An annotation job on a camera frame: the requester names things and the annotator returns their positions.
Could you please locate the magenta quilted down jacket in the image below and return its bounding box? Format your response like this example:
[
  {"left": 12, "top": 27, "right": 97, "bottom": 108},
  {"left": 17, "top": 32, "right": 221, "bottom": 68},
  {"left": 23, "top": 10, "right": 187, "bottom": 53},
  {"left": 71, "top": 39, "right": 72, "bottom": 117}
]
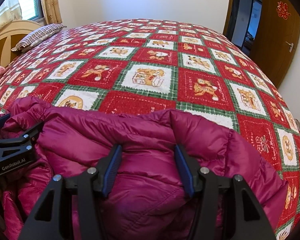
[{"left": 0, "top": 96, "right": 288, "bottom": 239}]

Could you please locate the beige wooden headboard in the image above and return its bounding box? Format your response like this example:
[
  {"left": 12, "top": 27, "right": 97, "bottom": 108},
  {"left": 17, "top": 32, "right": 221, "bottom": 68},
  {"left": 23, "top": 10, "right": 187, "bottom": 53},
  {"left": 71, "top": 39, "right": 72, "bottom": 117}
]
[{"left": 0, "top": 20, "right": 42, "bottom": 67}]

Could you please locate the striped grey pillow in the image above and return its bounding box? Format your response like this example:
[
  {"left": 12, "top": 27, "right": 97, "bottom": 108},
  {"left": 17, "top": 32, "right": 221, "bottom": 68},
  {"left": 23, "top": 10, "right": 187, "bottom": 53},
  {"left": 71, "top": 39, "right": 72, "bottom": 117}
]
[{"left": 11, "top": 23, "right": 66, "bottom": 53}]

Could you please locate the sheer white lace curtain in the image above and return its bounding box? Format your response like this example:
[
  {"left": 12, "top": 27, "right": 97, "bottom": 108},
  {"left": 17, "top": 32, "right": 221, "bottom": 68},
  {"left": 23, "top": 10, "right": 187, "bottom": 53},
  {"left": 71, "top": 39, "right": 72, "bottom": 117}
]
[{"left": 0, "top": 0, "right": 22, "bottom": 30}]

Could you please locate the red green patchwork bedspread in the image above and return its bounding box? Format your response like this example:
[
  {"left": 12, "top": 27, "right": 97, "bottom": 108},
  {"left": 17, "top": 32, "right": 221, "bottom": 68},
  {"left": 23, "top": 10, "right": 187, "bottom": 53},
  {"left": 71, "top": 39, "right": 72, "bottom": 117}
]
[{"left": 0, "top": 19, "right": 300, "bottom": 239}]

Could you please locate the beige patterned curtain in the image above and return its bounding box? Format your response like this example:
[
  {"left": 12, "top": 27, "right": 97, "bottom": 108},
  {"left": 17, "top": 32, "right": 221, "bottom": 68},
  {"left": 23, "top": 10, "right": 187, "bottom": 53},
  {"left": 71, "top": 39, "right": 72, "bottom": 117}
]
[{"left": 40, "top": 0, "right": 62, "bottom": 24}]

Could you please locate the brown wooden door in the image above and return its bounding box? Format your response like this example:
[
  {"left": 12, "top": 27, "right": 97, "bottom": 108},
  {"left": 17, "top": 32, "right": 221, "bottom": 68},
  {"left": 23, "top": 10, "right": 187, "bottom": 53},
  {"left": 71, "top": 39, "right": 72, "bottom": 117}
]
[{"left": 249, "top": 0, "right": 300, "bottom": 88}]

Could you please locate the red double happiness sticker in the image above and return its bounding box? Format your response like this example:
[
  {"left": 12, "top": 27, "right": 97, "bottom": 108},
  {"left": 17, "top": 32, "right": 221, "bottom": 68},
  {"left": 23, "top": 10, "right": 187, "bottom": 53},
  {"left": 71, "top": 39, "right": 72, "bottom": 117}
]
[{"left": 276, "top": 1, "right": 291, "bottom": 20}]

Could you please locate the window with dark frame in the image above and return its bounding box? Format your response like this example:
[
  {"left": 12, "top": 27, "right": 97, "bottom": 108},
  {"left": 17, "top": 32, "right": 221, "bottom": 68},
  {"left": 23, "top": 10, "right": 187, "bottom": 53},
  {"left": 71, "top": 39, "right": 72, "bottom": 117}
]
[{"left": 18, "top": 0, "right": 43, "bottom": 21}]

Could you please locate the silver door handle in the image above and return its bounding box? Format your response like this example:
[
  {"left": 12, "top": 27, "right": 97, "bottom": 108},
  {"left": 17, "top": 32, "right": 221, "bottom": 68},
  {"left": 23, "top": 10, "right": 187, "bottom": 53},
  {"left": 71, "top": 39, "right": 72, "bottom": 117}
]
[{"left": 286, "top": 41, "right": 294, "bottom": 53}]

